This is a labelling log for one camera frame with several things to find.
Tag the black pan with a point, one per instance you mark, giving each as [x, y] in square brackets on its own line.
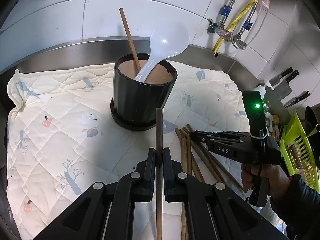
[312, 122]

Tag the person's right hand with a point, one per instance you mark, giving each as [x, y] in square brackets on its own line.
[277, 180]

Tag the light wooden chopstick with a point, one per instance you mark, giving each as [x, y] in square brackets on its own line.
[127, 32]

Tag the quilted printed cream mat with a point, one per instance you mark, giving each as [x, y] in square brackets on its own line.
[62, 120]

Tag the white plastic soup spoon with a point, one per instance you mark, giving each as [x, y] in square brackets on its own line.
[170, 40]

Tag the green plastic dish rack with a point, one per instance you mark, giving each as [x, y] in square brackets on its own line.
[297, 145]

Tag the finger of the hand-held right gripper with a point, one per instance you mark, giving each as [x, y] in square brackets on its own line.
[232, 151]
[225, 135]

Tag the white pump bottle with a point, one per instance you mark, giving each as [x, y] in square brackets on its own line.
[261, 88]

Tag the bundle of brown chopsticks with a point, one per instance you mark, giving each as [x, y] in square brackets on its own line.
[186, 152]

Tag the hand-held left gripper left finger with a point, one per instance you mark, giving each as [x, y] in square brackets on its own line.
[151, 166]

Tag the black ribbed utensil pot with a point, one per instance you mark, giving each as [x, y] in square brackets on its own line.
[140, 100]

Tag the stainless steel counter backsplash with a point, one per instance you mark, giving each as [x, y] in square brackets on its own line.
[62, 52]

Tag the person's right forearm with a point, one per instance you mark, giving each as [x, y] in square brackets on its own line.
[300, 205]

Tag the steel angle valve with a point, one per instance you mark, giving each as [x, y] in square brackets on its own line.
[240, 42]

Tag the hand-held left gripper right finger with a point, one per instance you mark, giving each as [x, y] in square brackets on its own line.
[167, 166]

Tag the dark wooden chopstick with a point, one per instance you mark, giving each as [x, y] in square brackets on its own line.
[159, 130]

